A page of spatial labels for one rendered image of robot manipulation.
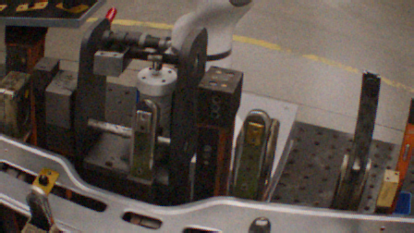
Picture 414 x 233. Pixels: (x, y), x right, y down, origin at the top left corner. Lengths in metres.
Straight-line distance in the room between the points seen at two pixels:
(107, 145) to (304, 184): 0.56
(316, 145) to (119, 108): 0.49
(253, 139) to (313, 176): 0.63
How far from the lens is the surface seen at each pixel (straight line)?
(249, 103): 1.70
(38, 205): 0.87
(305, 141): 1.79
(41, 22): 1.25
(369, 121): 1.02
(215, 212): 1.03
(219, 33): 1.43
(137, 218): 1.03
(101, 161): 1.18
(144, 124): 1.07
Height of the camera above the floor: 1.63
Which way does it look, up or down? 30 degrees down
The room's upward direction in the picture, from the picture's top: 5 degrees clockwise
